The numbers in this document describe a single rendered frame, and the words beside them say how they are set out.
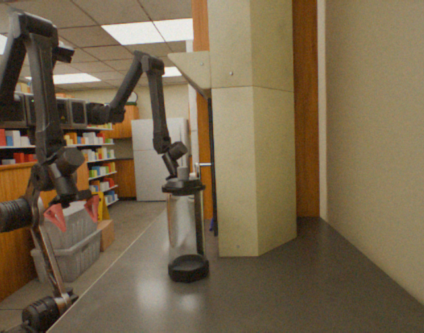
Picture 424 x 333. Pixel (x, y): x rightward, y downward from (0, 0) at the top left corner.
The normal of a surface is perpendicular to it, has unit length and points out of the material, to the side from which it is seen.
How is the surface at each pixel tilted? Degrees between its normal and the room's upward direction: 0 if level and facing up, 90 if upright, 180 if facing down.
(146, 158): 90
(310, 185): 90
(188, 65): 90
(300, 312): 0
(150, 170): 90
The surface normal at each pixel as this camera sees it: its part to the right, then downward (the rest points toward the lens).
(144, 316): -0.04, -0.99
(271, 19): 0.65, 0.04
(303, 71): -0.07, 0.09
